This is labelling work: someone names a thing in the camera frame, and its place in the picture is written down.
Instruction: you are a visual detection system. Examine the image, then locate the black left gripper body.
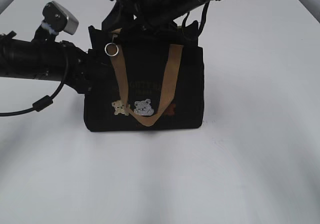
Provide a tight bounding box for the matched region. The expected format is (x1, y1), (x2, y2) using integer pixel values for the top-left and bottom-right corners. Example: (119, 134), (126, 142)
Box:
(60, 40), (110, 94)

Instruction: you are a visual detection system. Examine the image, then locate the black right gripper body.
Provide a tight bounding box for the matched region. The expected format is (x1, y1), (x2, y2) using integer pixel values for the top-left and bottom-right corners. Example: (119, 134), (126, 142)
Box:
(101, 0), (160, 34)

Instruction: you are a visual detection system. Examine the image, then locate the silver zipper pull ring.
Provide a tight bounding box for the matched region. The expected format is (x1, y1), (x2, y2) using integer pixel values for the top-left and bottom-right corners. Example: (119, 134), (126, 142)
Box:
(104, 33), (119, 57)

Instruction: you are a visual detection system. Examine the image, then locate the black canvas tote bag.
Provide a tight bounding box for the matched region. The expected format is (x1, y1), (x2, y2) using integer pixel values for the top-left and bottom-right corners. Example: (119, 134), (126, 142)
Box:
(84, 26), (205, 132)

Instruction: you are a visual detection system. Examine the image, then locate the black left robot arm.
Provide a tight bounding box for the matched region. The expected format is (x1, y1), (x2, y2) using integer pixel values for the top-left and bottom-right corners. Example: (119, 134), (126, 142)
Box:
(0, 31), (111, 94)

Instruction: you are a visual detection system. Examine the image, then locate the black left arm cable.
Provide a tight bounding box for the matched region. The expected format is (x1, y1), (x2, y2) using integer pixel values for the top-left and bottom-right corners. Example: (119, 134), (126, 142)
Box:
(0, 49), (70, 117)

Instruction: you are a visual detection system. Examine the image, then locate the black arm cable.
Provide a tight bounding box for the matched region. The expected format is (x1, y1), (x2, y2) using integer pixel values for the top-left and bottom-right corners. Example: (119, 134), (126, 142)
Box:
(0, 49), (70, 117)
(180, 1), (211, 38)

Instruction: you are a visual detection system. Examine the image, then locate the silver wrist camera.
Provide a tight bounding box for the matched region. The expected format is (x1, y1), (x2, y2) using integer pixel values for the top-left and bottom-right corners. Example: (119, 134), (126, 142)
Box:
(41, 0), (79, 36)

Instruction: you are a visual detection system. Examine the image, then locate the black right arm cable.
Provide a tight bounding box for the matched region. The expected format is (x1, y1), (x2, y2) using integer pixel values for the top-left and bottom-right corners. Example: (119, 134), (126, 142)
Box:
(180, 1), (211, 38)

